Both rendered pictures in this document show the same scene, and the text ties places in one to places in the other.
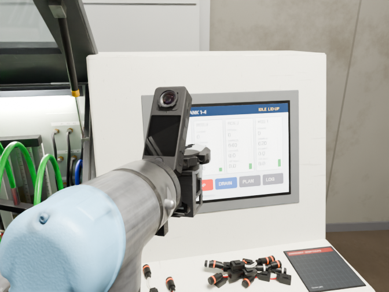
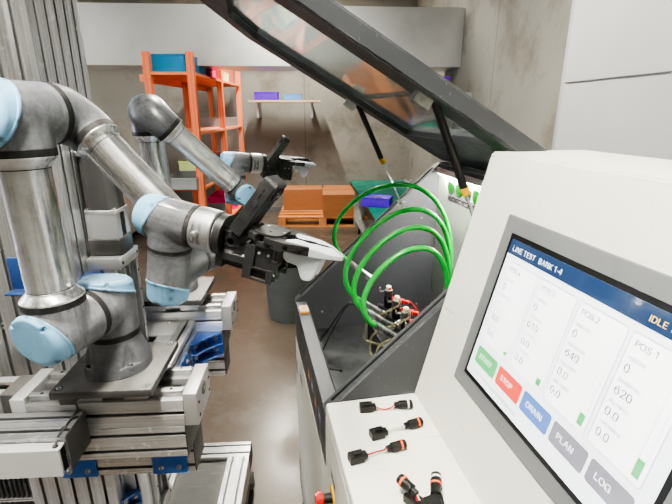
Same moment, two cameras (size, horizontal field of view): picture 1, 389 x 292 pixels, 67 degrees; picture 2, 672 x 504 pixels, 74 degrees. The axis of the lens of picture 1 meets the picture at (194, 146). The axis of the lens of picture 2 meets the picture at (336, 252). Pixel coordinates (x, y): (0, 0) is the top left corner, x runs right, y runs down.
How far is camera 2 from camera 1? 0.83 m
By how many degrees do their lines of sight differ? 84
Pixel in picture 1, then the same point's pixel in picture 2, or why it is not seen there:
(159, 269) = (423, 437)
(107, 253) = (138, 214)
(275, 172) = (618, 479)
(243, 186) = (553, 445)
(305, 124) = not seen: outside the picture
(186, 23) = not seen: outside the picture
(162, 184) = (197, 221)
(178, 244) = (458, 437)
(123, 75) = (507, 181)
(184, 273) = (424, 463)
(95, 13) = not seen: outside the picture
